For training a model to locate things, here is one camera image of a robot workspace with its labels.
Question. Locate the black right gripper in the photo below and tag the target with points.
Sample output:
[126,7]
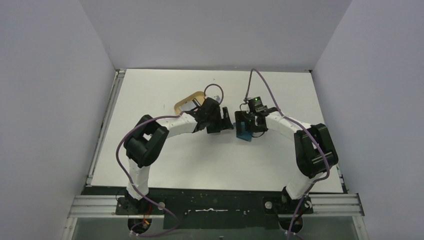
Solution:
[242,121]

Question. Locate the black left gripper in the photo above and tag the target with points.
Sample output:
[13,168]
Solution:
[216,120]

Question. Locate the blue card holder wallet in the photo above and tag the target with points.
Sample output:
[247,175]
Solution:
[241,132]

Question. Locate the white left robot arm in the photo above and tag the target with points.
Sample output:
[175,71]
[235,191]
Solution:
[145,142]

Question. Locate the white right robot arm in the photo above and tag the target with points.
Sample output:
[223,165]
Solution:
[315,153]

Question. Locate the beige oval tray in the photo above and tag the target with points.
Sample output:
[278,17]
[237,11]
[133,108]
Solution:
[190,103]

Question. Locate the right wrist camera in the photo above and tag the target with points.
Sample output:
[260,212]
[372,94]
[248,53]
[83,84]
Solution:
[255,103]

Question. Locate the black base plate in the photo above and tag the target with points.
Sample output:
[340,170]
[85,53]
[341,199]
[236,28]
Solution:
[271,209]

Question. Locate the aluminium frame rail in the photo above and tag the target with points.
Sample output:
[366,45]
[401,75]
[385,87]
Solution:
[323,205]

